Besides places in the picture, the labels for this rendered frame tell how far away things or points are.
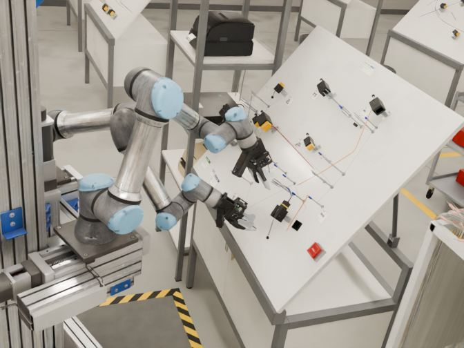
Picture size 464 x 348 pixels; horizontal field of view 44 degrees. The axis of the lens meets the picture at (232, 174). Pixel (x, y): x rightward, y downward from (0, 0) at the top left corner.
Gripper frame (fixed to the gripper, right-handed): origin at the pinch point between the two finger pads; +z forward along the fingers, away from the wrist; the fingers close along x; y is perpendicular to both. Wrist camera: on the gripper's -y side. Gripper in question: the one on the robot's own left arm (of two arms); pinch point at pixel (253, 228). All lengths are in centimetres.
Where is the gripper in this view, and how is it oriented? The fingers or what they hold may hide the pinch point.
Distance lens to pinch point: 237.9
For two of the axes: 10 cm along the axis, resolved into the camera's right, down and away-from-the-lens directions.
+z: 8.0, 5.4, 2.6
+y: 5.5, -4.9, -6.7
